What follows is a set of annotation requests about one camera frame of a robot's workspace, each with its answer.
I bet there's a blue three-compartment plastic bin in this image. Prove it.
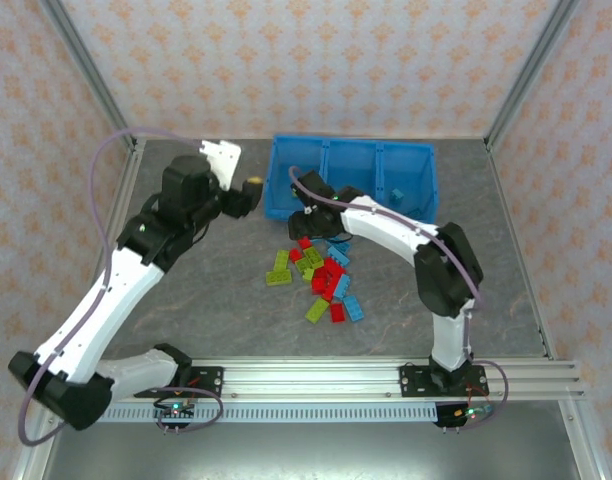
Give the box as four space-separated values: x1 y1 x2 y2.
263 132 440 224

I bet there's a controller board with LEDs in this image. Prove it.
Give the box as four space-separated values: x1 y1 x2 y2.
435 402 497 432
153 398 197 432

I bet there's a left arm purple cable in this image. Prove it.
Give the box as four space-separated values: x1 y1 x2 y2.
18 127 225 446

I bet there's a wide aluminium base rail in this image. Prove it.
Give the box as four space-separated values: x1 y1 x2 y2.
100 357 587 401

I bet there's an aluminium frame post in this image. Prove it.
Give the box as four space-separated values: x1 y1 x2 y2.
484 0 582 151
38 0 140 151

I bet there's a white slotted cable duct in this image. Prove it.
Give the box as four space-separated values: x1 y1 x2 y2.
100 403 440 424

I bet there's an aluminium frame leg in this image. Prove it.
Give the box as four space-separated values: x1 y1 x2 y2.
10 414 67 480
558 399 610 480

